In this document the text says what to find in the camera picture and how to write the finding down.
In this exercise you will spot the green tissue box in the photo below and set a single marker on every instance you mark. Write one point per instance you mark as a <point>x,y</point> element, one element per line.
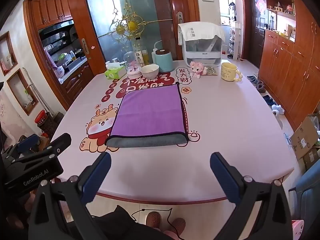
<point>112,73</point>

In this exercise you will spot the white countertop appliance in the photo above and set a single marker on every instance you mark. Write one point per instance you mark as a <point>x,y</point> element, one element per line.
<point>200,58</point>

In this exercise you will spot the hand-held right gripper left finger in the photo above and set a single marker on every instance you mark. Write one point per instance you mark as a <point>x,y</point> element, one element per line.
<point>98,175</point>

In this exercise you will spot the white squeeze bottle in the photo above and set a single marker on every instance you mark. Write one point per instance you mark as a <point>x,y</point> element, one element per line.
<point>152,56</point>

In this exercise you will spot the blue chair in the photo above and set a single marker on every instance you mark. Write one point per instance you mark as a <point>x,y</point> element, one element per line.
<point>310,195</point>

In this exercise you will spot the pink slipper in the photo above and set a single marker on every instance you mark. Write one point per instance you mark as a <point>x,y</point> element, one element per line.
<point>153,220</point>
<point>176,226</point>

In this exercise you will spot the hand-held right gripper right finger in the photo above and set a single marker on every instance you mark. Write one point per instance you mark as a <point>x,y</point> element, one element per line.
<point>225,177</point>

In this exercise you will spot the white bowl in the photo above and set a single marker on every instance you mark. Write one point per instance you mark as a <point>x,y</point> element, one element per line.
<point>150,72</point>

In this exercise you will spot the white shoes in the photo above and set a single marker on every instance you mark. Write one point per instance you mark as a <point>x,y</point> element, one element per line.
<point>277,109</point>

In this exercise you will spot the teal kettle with brown lid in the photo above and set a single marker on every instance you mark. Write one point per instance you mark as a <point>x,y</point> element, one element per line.
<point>163,62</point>

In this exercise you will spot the glass dome ornament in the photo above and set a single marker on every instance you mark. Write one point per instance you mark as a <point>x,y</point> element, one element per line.
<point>132,63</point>

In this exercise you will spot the frosted glass sliding door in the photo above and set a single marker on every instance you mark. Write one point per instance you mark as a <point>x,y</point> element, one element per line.
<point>105,17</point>

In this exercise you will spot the white cloth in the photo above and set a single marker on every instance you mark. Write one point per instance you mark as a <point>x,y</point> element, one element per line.
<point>200,28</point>

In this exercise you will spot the purple and grey towel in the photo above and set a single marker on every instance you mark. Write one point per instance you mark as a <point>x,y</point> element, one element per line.
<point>150,110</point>

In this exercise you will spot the wooden kitchen cabinets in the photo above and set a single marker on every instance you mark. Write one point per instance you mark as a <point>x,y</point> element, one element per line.
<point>52,10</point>

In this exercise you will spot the blue slippers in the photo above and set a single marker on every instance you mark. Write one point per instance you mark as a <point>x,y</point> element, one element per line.
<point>269,100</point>

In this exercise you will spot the wooden wall cabinet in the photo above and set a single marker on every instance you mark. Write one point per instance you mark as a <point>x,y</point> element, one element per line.
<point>295,67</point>

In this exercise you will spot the glass bottle with white label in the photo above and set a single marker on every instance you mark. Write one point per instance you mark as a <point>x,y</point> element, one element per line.
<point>140,55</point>

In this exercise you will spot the printed pink tablecloth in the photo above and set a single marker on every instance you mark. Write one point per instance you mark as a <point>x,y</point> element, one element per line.
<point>237,130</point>

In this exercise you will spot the small glass jar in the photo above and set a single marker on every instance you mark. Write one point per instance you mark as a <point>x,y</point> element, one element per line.
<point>115,60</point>

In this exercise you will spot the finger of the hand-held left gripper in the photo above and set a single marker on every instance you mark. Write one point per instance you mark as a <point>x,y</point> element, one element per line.
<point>28,141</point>
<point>60,142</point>

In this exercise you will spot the red round container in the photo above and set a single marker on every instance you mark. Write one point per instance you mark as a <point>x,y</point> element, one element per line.
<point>43,120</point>

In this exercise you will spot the dark entrance door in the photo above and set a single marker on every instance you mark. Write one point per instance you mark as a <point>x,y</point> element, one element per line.
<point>255,30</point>

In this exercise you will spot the pink plush toy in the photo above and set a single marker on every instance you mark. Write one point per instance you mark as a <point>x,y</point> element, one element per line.
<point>197,69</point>

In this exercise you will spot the small patterned packet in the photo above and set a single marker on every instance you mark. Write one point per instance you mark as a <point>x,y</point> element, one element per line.
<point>211,70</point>

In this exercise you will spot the white shoe rack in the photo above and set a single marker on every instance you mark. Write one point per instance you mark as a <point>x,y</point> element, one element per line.
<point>233,42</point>

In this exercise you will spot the cardboard box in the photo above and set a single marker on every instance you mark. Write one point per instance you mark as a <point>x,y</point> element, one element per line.
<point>305,135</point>

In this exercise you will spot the grey slippers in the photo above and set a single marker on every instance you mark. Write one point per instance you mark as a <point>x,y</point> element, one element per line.
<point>261,87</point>

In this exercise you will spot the person's dark clothing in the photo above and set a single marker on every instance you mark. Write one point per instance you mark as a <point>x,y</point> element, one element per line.
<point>117,225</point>

